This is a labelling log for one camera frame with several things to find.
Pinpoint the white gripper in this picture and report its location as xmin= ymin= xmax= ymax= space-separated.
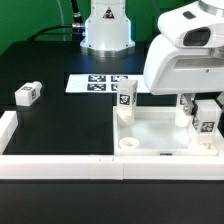
xmin=143 ymin=35 xmax=224 ymax=116

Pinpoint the white square table top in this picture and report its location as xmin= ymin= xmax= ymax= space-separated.
xmin=113 ymin=106 xmax=224 ymax=156

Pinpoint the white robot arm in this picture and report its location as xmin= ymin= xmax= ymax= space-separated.
xmin=143 ymin=0 xmax=224 ymax=115

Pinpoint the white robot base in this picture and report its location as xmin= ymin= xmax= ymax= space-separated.
xmin=80 ymin=0 xmax=135 ymax=57

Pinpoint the white marker sheet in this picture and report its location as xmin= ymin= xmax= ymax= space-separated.
xmin=65 ymin=74 xmax=148 ymax=93

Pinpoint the white U-shaped obstacle fence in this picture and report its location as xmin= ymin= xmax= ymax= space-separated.
xmin=0 ymin=111 xmax=224 ymax=180

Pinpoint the black cable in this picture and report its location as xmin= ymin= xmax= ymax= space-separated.
xmin=27 ymin=0 xmax=86 ymax=42

